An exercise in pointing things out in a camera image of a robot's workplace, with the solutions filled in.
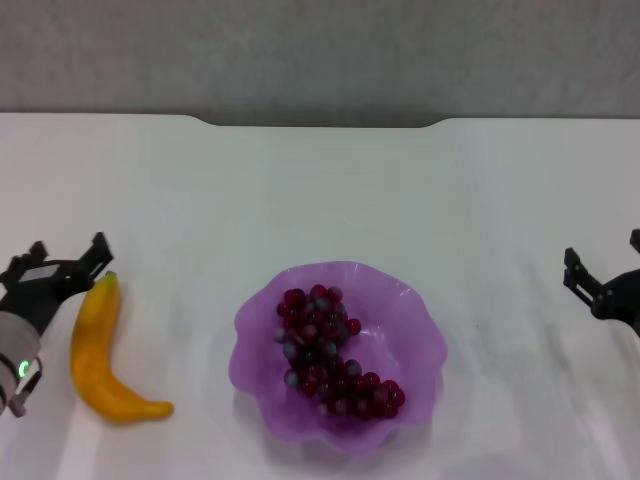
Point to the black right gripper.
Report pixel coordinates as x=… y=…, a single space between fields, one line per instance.
x=620 y=300

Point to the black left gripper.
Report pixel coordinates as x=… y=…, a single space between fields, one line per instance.
x=35 y=300

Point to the purple wavy plastic bowl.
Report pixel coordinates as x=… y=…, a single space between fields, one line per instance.
x=400 y=340

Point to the yellow banana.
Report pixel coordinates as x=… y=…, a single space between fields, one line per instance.
x=95 y=350

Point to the red grape bunch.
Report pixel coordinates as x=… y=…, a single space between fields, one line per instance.
x=320 y=350

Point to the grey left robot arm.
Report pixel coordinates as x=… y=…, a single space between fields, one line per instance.
x=15 y=340

